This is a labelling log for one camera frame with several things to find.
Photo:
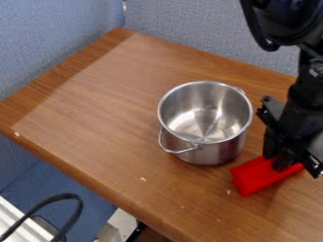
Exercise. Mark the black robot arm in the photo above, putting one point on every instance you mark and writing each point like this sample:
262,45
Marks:
293,23

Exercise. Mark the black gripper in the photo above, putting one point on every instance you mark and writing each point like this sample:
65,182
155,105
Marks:
294,135

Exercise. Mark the red block object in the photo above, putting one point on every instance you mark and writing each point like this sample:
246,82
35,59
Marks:
255,175

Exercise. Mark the metal pot with handle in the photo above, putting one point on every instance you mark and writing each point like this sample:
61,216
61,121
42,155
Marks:
205,116

